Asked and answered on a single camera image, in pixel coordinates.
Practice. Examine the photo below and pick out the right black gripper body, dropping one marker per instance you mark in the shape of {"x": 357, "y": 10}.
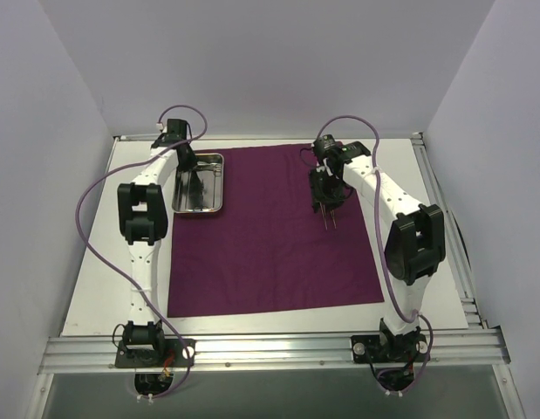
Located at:
{"x": 327, "y": 202}

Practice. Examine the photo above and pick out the steel scissors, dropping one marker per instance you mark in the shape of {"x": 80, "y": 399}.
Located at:
{"x": 208, "y": 165}

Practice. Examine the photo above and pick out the purple cloth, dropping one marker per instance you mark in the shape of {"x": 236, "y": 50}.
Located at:
{"x": 266, "y": 250}

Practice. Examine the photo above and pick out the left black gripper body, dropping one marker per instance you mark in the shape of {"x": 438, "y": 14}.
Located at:
{"x": 187, "y": 158}

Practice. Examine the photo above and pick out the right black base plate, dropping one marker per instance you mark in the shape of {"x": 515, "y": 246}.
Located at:
{"x": 376, "y": 348}

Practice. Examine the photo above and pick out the aluminium right rail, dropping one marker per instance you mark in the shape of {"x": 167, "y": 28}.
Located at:
{"x": 457, "y": 258}

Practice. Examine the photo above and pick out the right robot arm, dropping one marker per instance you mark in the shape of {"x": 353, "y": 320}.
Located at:
{"x": 410, "y": 234}

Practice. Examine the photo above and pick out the steel instrument tray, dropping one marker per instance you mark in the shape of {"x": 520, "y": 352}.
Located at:
{"x": 199, "y": 192}

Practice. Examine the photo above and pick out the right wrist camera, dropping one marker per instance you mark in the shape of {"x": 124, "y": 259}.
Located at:
{"x": 324, "y": 145}

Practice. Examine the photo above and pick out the aluminium rail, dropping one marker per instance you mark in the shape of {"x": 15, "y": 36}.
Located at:
{"x": 272, "y": 352}
{"x": 457, "y": 258}

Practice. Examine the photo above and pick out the aluminium front rail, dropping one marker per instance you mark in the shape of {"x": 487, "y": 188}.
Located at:
{"x": 272, "y": 352}

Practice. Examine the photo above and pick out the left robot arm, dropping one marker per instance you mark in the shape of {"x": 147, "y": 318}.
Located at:
{"x": 143, "y": 223}

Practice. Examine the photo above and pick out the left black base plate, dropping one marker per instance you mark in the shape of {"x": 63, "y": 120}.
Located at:
{"x": 172, "y": 354}

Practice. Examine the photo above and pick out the white thin instrument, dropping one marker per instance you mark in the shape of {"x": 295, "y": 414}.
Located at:
{"x": 325, "y": 218}

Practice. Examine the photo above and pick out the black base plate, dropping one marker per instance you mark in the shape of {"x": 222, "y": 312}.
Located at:
{"x": 376, "y": 348}
{"x": 172, "y": 354}

